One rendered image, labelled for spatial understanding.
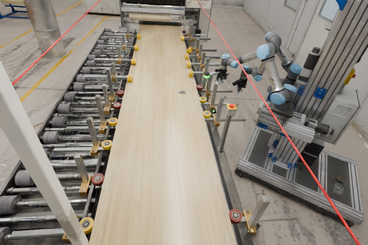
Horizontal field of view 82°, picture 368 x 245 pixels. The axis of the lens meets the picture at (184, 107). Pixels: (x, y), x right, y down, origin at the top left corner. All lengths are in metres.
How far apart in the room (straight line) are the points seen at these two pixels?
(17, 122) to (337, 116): 2.29
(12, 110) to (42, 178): 0.29
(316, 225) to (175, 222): 1.79
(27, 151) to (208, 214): 1.07
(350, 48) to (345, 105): 0.49
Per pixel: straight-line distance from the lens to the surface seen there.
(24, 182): 1.92
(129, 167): 1.65
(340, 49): 2.16
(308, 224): 2.84
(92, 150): 1.88
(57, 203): 1.01
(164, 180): 1.57
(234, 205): 1.78
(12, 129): 0.74
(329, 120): 2.40
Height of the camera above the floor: 2.21
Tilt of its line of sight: 37 degrees down
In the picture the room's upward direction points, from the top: 5 degrees clockwise
